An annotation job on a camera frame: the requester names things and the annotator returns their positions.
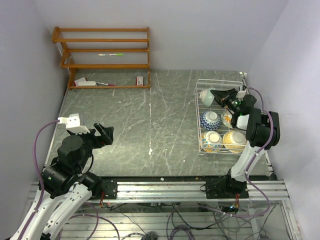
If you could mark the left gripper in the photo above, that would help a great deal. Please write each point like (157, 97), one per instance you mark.
(99, 140)

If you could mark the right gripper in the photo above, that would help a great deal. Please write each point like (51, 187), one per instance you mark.
(224, 96)

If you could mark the pale green ribbed bowl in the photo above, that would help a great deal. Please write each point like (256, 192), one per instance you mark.
(207, 97)

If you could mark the orange flower bowl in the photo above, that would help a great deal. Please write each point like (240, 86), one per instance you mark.
(226, 118)

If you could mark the red patterned bowl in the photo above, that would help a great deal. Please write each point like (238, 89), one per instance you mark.
(210, 120)

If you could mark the blue yellow patterned bowl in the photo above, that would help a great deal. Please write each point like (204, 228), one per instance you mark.
(234, 141)

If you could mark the orange blue patterned bowl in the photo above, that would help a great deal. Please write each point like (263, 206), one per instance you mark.
(211, 142)

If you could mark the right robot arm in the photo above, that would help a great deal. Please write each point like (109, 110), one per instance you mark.
(262, 131)

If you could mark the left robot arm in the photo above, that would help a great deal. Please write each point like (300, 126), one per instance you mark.
(64, 185)

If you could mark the wooden shelf rack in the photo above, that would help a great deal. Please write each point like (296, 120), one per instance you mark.
(81, 46)

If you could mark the pink white pen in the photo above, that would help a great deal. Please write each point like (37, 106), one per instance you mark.
(105, 84)

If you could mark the small red white box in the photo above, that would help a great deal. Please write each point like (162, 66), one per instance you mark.
(139, 81)

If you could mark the green white pen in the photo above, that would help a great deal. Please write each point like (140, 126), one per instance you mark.
(110, 54)

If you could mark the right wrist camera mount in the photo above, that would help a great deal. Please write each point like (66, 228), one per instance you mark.
(242, 91)

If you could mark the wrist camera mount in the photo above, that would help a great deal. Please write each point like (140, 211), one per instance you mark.
(242, 91)
(73, 124)

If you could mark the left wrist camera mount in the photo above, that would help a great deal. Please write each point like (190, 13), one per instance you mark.
(73, 124)

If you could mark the white wire dish rack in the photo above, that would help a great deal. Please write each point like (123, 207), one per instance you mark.
(202, 84)

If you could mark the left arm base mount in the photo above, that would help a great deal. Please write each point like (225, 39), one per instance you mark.
(109, 189)

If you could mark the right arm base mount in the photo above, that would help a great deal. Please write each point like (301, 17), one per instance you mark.
(215, 191)

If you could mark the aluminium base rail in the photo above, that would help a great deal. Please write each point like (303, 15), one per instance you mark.
(153, 192)

